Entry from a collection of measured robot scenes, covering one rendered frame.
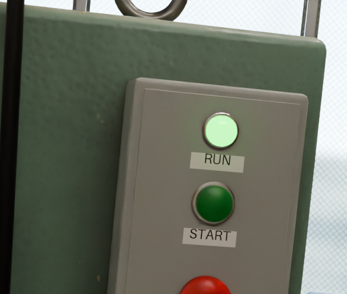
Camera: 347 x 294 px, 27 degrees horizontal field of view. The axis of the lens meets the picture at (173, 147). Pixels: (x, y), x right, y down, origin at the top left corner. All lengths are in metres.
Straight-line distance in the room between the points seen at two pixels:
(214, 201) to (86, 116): 0.11
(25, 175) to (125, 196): 0.08
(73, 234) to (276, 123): 0.15
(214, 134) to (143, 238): 0.07
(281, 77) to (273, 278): 0.13
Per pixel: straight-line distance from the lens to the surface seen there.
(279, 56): 0.47
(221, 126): 0.39
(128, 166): 0.40
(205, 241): 0.40
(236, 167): 0.40
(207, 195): 0.39
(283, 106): 0.41
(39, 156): 0.45
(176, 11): 0.57
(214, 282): 0.40
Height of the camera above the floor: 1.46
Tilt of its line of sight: 3 degrees down
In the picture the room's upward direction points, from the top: 6 degrees clockwise
